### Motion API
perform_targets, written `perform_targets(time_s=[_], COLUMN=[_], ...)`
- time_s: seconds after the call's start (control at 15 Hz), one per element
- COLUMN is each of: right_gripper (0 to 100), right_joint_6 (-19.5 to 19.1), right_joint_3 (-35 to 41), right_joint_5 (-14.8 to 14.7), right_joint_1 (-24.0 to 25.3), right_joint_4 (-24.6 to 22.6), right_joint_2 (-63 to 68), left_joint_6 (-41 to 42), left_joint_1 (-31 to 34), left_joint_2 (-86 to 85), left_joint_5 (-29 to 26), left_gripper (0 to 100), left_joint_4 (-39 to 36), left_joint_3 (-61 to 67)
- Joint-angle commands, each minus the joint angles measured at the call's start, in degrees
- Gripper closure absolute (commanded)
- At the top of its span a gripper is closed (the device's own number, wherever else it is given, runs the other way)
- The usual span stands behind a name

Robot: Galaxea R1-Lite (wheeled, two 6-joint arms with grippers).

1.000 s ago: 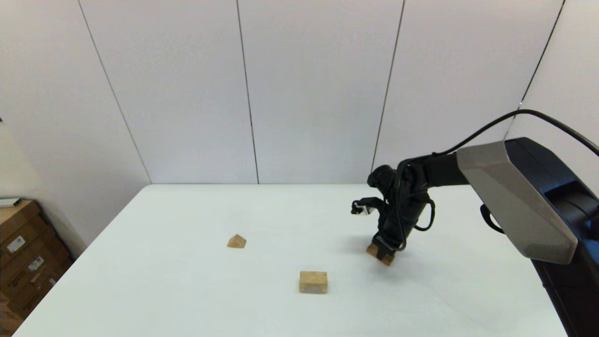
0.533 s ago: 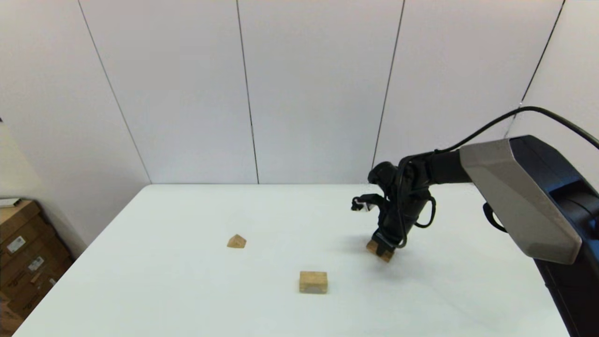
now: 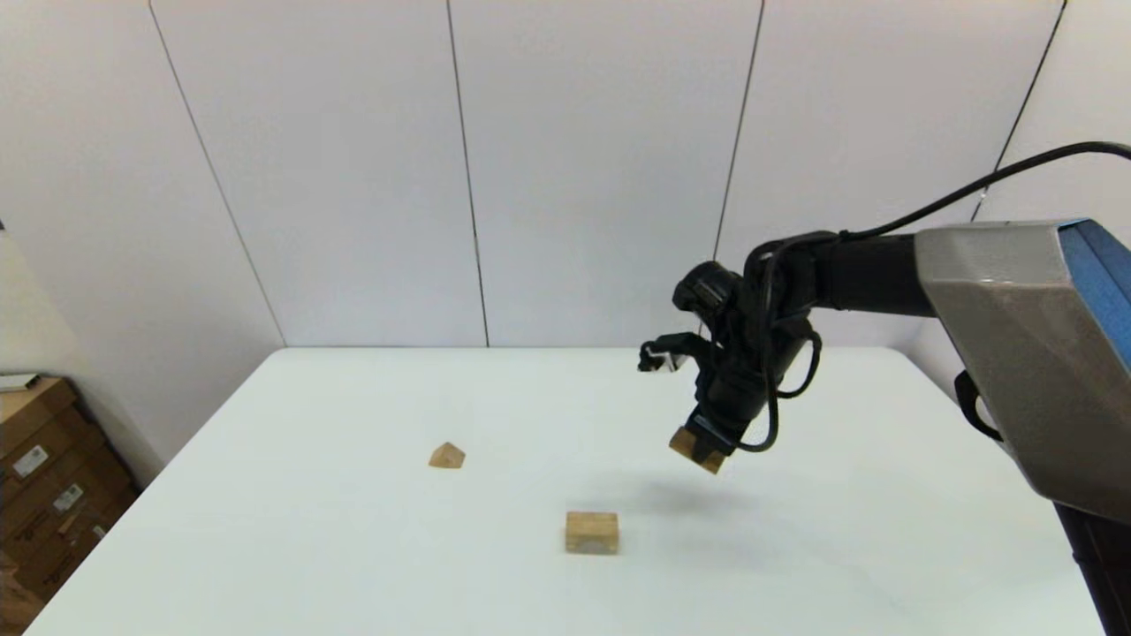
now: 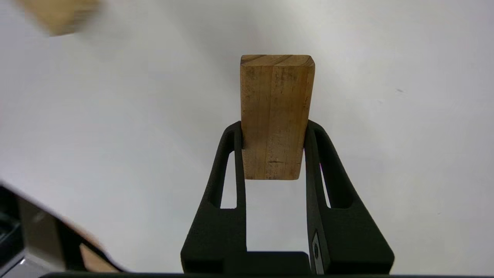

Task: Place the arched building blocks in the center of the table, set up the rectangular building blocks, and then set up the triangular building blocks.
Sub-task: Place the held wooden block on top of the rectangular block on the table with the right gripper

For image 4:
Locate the grey black robot base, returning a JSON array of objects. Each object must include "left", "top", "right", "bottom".
[{"left": 0, "top": 181, "right": 124, "bottom": 275}]

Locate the rectangular wooden building block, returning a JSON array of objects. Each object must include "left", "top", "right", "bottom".
[{"left": 240, "top": 54, "right": 315, "bottom": 180}]

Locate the arched wooden building block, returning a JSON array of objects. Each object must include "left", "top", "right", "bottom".
[{"left": 15, "top": 0, "right": 102, "bottom": 37}]

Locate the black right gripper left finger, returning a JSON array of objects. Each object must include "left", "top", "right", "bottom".
[{"left": 181, "top": 121, "right": 247, "bottom": 274}]

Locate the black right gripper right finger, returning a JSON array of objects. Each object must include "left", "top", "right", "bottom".
[{"left": 304, "top": 120, "right": 395, "bottom": 274}]

